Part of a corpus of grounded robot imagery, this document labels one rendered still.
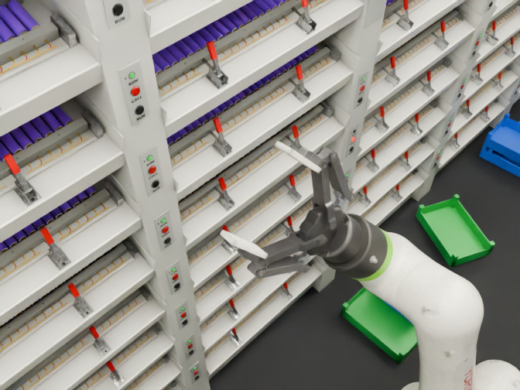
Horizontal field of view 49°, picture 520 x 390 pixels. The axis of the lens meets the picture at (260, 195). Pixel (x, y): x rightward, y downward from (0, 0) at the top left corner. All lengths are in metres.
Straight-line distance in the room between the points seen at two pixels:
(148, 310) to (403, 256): 0.81
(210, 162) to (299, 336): 1.20
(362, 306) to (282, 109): 1.22
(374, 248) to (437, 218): 1.90
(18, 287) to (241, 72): 0.61
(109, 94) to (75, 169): 0.16
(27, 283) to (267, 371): 1.29
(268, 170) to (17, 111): 0.81
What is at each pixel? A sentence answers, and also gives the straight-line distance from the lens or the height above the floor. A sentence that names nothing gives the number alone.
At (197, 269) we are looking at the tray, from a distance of 1.61.
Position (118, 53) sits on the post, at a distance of 0.97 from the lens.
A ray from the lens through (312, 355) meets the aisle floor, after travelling 2.33.
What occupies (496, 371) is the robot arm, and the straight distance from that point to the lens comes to 1.34.
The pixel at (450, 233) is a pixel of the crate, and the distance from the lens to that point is 2.75.
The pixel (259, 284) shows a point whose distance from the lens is 2.04.
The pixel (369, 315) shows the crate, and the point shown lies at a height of 0.00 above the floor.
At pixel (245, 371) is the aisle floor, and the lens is 2.29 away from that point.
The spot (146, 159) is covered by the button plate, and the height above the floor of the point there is 1.31.
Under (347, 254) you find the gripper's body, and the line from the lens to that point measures 0.86.
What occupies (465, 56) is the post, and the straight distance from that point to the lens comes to 2.27.
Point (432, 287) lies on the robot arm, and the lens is 0.91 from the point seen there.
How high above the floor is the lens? 2.12
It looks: 50 degrees down
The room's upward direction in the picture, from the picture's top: straight up
